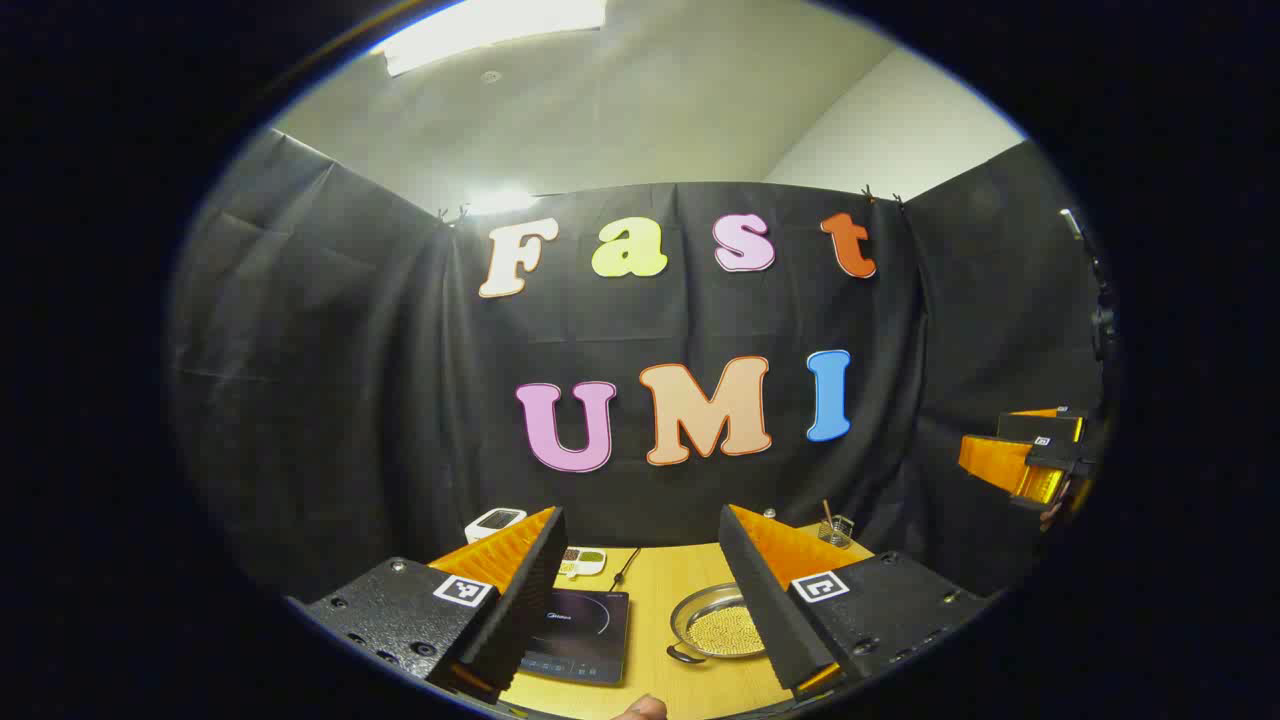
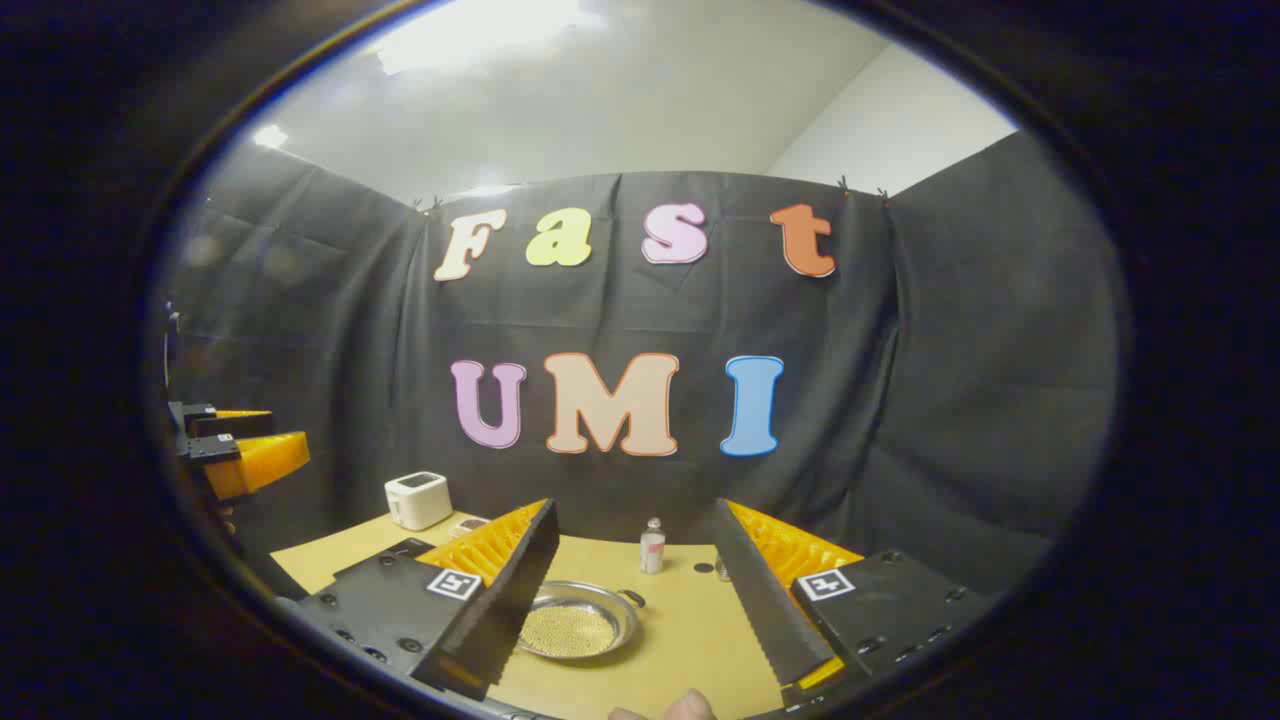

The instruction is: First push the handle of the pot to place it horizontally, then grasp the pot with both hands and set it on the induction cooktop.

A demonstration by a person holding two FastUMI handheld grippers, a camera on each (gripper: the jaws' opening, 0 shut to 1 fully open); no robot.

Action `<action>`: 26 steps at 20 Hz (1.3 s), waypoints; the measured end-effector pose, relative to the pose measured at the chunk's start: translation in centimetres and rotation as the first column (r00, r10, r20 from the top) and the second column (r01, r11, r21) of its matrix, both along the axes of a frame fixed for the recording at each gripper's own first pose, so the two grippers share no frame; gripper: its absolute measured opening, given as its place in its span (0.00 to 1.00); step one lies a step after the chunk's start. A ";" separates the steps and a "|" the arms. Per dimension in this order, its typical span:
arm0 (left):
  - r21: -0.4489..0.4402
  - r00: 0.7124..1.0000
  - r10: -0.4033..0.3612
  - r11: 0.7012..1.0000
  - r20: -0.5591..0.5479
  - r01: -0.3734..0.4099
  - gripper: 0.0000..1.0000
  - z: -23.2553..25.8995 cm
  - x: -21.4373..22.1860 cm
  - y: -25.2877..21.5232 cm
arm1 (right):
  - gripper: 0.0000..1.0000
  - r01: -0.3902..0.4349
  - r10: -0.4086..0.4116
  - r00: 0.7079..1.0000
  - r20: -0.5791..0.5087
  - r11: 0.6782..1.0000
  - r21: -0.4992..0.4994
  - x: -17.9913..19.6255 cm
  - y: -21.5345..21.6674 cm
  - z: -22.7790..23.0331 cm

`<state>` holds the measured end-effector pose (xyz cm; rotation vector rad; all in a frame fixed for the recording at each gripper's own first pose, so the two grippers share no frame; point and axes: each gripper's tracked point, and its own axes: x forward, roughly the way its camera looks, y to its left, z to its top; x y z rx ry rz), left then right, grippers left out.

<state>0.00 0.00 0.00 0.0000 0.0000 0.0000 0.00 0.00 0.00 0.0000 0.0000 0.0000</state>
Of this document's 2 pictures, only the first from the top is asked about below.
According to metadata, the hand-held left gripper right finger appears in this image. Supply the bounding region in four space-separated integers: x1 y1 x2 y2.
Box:
718 504 991 701

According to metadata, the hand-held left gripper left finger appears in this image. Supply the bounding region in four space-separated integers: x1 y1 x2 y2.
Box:
290 506 568 704

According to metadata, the black induction cooktop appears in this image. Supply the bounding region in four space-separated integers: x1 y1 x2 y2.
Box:
520 588 631 686

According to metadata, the stainless steel pot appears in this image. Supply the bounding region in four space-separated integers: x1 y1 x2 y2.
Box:
667 583 771 665

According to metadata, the pile of yellow soybeans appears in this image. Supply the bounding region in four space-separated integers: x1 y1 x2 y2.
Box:
690 603 766 658

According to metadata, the white toaster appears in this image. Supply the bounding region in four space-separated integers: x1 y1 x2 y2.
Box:
465 508 528 546

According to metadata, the black backdrop cloth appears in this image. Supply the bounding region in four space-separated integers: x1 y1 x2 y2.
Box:
168 128 1111 601

